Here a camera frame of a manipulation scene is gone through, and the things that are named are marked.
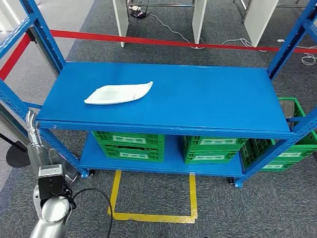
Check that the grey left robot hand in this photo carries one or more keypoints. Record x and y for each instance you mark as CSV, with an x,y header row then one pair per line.
x,y
33,138

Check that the white curved plastic part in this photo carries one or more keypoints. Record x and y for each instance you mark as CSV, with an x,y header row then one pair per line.
x,y
116,93

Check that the blue metal shelf rack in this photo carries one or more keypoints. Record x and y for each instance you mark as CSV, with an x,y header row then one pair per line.
x,y
173,98

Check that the black pole stand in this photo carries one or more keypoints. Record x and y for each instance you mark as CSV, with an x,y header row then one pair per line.
x,y
17,157

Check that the short red barrier belt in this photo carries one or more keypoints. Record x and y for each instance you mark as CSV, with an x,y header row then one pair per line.
x,y
13,59

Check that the white desk leg panel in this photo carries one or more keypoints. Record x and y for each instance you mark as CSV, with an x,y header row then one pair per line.
x,y
121,19
199,19
260,19

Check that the long red barrier belt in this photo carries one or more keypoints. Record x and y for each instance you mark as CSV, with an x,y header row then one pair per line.
x,y
149,41

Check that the black power strip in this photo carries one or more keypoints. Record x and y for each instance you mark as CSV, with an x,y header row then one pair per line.
x,y
138,13

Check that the chrome desk crossbar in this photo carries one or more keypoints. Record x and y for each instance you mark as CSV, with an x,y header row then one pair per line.
x,y
161,5

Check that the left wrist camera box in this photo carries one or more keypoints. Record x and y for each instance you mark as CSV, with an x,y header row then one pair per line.
x,y
50,180

